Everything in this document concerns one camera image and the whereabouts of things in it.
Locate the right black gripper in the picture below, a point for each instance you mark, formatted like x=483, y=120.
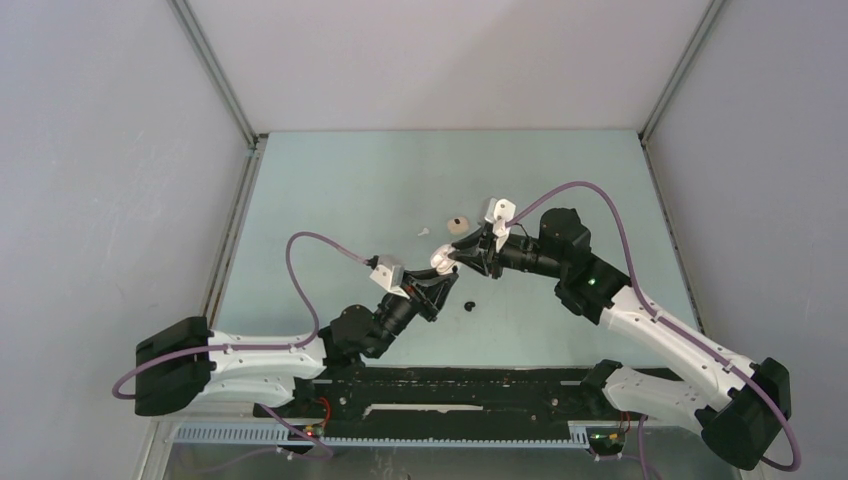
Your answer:
x=479, y=257

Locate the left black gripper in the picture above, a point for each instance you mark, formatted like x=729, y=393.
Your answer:
x=428, y=290

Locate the white earbud charging case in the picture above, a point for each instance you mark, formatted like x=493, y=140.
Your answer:
x=441, y=261

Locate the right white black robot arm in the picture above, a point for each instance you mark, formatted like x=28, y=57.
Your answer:
x=736, y=405

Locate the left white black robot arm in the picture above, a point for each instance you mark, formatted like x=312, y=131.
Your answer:
x=188, y=362

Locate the beige earbud charging case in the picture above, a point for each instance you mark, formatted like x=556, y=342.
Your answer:
x=458, y=225

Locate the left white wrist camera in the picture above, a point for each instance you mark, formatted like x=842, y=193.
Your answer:
x=388, y=273

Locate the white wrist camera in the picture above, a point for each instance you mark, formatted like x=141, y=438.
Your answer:
x=498, y=213
x=388, y=273

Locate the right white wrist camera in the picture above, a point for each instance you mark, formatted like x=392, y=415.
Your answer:
x=498, y=213

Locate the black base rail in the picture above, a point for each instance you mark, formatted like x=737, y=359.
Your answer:
x=452, y=403

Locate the grey cable duct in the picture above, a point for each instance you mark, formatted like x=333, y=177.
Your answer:
x=266, y=434

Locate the left aluminium frame post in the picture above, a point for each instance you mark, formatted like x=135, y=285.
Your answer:
x=203, y=49

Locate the aluminium frame post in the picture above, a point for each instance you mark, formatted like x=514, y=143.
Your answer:
x=203, y=49
x=694, y=45

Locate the right aluminium frame post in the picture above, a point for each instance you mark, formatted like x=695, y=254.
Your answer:
x=694, y=45

